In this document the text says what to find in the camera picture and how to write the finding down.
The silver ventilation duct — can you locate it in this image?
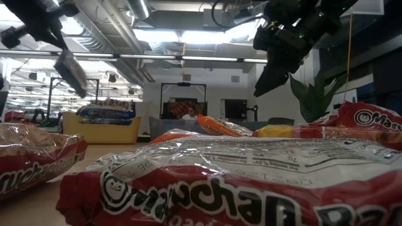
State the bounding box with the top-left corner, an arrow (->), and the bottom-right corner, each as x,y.
125,0 -> 152,21

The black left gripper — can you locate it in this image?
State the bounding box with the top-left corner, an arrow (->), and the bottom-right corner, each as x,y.
31,4 -> 89,99

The orange Maruchan ramen pack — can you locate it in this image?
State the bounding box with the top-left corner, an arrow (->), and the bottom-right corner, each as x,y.
149,128 -> 205,145
196,113 -> 254,138

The person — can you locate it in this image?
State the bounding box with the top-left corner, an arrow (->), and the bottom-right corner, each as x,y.
181,105 -> 199,121

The green leafy plant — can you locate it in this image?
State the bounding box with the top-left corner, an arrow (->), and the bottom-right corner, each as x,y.
288,70 -> 350,124

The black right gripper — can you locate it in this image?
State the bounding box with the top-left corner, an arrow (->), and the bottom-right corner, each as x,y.
253,30 -> 315,99

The white and black equipment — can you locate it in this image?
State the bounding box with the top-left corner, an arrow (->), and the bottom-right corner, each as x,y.
0,57 -> 10,122

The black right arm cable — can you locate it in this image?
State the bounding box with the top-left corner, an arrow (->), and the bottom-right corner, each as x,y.
210,0 -> 271,30

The bright ceiling light panel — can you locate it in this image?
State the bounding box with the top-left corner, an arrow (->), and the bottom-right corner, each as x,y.
132,27 -> 235,45

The grey plastic bin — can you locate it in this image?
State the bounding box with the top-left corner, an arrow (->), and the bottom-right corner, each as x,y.
148,115 -> 202,142

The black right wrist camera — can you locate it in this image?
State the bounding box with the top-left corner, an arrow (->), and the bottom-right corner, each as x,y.
253,24 -> 286,53

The yellow plastic bin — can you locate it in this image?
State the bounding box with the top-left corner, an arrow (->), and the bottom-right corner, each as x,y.
62,110 -> 143,145

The floral patterned board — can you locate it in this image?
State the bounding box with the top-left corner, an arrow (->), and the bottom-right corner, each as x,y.
90,98 -> 132,110

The black metal frame rig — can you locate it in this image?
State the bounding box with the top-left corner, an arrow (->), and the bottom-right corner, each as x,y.
159,81 -> 208,120
46,76 -> 101,121

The white ceiling light tube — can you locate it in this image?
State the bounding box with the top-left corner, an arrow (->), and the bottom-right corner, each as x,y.
119,53 -> 177,62
181,55 -> 239,63
242,57 -> 268,65

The black monitor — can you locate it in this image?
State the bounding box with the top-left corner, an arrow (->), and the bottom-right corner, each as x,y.
224,99 -> 249,121

